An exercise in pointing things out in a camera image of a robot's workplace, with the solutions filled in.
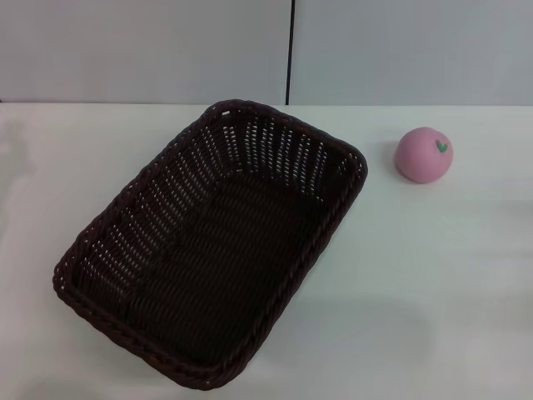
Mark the dark woven plastic basket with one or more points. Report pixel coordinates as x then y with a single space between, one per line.
233 250

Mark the pink toy peach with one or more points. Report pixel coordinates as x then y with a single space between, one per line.
420 160

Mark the black vertical wall strip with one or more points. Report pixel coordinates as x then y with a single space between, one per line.
290 50

